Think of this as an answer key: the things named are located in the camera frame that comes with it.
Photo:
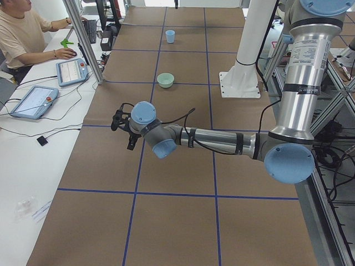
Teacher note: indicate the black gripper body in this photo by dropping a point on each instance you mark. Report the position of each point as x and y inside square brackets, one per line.
[133, 135]

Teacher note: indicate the light blue plastic cup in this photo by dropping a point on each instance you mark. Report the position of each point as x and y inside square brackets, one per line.
[170, 36]

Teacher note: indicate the pale green ceramic bowl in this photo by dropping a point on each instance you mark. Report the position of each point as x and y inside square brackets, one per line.
[165, 80]

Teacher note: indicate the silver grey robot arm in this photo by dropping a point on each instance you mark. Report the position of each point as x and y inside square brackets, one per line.
[194, 44]

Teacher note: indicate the black rectangular box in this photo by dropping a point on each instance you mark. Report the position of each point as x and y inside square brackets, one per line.
[106, 42]

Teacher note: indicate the black keyboard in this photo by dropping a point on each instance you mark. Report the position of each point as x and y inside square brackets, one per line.
[90, 29]

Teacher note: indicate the small black square puck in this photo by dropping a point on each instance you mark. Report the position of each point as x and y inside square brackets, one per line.
[42, 140]

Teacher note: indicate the far blue teach pendant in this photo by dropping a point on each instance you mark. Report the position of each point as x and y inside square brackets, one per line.
[71, 72]

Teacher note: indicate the blue teach pendant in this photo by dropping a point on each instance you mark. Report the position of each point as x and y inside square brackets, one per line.
[35, 102]
[71, 72]

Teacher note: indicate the near blue teach pendant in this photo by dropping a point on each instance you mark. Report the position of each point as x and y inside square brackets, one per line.
[35, 102]

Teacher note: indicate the green clamp tool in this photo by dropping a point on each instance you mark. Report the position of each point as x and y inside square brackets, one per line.
[65, 42]

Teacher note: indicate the clear plastic bag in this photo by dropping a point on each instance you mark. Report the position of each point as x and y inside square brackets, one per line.
[25, 208]

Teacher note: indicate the seated person beige shirt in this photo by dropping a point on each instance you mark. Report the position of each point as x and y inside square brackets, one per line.
[22, 40]

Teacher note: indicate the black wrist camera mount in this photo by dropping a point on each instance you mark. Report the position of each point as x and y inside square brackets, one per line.
[121, 119]

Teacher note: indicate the white pedestal column base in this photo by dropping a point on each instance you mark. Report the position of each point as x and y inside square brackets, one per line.
[241, 80]

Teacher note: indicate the aluminium frame post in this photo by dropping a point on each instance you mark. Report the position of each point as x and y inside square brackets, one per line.
[83, 39]

